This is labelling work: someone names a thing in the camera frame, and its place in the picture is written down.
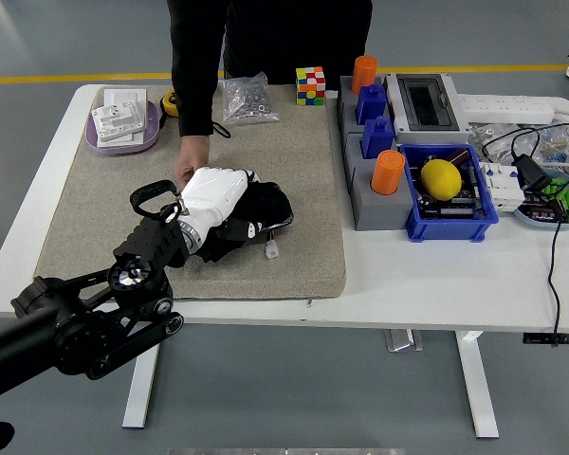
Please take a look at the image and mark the person's right hand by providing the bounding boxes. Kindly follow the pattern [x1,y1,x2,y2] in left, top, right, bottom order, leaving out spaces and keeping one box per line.
[174,134,213,190]

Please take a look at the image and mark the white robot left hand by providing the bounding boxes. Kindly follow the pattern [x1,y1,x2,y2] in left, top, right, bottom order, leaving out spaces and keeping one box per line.
[177,165,266,241]

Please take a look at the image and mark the black rag with red patch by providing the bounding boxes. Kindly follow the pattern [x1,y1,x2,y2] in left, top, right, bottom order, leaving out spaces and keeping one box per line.
[196,179,285,264]

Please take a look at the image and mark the purple tray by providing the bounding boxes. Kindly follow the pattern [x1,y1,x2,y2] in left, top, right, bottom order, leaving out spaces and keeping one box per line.
[83,99,162,155]

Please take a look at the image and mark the yellow tape measure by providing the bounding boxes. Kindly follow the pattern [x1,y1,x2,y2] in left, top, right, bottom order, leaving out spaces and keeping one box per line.
[159,88,181,129]

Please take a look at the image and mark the grey-brown mat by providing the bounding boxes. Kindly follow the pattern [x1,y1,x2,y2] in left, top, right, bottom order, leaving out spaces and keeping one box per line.
[32,83,348,302]

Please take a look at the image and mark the clear bag of screws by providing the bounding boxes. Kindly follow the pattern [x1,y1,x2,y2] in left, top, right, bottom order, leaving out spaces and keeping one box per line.
[216,70,281,126]

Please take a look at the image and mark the colourful puzzle cube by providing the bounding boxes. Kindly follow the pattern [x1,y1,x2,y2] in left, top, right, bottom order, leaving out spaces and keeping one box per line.
[296,65,327,107]

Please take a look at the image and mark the person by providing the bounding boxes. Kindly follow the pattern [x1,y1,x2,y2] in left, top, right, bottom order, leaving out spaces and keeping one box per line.
[167,0,374,91]

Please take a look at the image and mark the blue block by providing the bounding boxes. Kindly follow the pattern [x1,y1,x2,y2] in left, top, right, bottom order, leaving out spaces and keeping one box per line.
[357,83,389,126]
[361,116,397,159]

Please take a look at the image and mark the orange cylinder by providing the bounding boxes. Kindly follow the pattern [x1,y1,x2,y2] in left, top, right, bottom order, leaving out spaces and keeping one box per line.
[351,55,379,95]
[370,150,407,196]

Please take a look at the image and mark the white table leg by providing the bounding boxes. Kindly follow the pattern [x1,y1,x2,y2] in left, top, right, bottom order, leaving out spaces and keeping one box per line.
[121,320,165,430]
[454,330,500,440]

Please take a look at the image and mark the yellow lemon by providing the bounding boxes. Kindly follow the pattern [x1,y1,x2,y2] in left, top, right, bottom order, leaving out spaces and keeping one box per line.
[420,158,465,200]

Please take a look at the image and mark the white electrical distribution box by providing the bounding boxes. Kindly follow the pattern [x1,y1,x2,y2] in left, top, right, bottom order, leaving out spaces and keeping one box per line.
[383,72,473,146]

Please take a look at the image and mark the blue plastic bin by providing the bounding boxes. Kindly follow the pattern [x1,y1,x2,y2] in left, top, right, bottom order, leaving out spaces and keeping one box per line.
[397,143,500,244]

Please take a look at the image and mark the metal floor socket plate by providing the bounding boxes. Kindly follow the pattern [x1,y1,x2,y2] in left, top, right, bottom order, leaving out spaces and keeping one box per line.
[383,329,423,353]

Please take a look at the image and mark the brown cylindrical capacitor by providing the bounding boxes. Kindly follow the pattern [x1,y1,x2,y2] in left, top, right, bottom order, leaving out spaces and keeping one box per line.
[444,147,471,168]

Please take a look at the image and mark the white circuit breaker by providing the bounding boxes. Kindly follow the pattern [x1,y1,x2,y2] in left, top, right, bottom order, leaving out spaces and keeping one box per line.
[478,161,527,213]

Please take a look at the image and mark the clear bag of small parts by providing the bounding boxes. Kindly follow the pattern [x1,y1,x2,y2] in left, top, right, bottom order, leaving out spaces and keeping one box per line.
[468,120,569,165]

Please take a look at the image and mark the white power strip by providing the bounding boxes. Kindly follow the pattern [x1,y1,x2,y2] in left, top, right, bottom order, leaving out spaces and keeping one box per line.
[457,94,556,125]

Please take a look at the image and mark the brown terminal strip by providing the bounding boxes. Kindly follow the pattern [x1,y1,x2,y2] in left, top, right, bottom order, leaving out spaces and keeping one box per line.
[521,191,569,224]

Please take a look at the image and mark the light blue dish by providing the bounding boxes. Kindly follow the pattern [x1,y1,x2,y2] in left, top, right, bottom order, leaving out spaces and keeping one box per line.
[512,166,569,232]

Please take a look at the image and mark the green terminal blocks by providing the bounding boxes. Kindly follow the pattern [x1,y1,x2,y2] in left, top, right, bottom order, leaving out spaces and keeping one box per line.
[542,178,569,224]

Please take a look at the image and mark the black strip under table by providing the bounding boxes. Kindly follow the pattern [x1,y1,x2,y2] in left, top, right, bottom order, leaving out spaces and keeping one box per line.
[523,333,569,347]

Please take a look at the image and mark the white wall switch plate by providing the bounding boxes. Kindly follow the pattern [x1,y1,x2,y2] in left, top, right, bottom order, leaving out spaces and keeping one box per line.
[102,87,149,132]
[97,130,145,147]
[91,101,147,142]

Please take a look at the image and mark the black power adapter with cord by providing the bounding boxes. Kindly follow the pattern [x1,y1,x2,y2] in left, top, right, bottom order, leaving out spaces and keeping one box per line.
[481,121,569,348]

